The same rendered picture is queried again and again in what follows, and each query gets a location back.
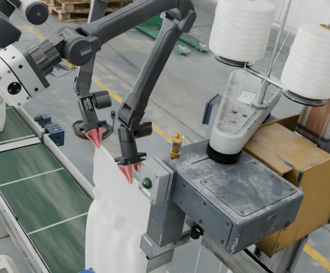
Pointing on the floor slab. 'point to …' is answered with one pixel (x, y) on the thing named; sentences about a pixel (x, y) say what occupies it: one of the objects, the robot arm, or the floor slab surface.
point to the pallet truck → (179, 37)
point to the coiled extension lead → (102, 125)
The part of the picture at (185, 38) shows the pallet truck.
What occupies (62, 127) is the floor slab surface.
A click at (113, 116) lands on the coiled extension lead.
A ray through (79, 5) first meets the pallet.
